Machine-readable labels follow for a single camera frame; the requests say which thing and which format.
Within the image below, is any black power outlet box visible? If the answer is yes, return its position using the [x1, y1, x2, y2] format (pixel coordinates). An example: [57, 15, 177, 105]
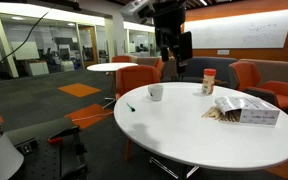
[19, 139, 39, 156]

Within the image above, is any dark grey sofa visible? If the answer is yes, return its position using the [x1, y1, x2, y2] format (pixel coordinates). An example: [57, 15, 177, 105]
[178, 56, 239, 85]

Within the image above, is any white low cabinet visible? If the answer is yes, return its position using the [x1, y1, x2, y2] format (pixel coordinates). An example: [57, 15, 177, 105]
[28, 60, 50, 77]

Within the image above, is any wooden door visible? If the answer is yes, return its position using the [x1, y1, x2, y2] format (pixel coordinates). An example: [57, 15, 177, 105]
[78, 25, 99, 69]

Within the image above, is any orange chair with orange leg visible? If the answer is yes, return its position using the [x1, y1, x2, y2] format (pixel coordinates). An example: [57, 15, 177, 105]
[114, 64, 162, 163]

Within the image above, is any wooden coffee stirrers bundle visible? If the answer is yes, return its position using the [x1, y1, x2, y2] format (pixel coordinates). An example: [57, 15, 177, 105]
[201, 105, 242, 123]

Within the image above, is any large round white table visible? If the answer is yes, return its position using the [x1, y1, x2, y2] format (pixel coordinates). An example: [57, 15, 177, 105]
[113, 81, 288, 180]

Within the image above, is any small orange chair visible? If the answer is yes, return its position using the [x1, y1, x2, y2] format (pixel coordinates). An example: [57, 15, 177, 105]
[111, 55, 132, 64]

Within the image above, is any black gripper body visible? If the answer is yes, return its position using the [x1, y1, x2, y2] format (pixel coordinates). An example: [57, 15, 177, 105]
[152, 0, 187, 57]

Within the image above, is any green marker with black cap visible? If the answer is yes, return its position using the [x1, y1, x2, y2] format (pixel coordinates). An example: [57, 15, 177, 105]
[126, 102, 136, 113]

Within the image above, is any large wall whiteboard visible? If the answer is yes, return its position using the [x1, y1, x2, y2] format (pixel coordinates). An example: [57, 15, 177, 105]
[182, 8, 288, 50]

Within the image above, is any white wall plate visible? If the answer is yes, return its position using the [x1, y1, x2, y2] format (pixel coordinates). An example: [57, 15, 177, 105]
[216, 49, 231, 56]

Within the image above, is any white coffee stirrer box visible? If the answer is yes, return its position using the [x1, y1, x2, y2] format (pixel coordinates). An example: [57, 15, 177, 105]
[214, 95, 281, 127]

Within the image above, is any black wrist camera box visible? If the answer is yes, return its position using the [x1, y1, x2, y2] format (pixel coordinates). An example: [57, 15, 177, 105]
[178, 30, 194, 63]

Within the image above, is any orange armchair with dark armrest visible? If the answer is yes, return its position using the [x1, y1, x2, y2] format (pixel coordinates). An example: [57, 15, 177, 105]
[228, 60, 288, 112]

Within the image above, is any red clamp handle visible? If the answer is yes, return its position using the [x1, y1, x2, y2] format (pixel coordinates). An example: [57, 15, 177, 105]
[47, 136, 64, 145]

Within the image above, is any black hanging cable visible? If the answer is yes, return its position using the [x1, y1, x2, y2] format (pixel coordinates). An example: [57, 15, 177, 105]
[0, 3, 58, 73]

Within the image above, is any creamer jar with red lid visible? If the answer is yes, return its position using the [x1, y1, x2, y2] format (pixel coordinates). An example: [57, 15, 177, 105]
[201, 68, 218, 97]

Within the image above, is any white ceramic mug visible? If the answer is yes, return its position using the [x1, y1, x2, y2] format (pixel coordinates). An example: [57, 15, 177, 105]
[147, 83, 165, 102]

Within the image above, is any small round white table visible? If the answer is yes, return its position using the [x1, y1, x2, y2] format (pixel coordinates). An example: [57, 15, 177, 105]
[86, 61, 139, 110]

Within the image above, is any white floor cable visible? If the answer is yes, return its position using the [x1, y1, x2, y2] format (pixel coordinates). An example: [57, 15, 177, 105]
[70, 110, 115, 123]

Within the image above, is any black perforated robot cart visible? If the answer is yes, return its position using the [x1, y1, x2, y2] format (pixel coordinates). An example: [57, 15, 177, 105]
[4, 116, 89, 180]

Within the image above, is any small whiteboard behind glass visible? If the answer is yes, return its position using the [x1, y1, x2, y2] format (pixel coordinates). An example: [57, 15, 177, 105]
[10, 40, 41, 61]

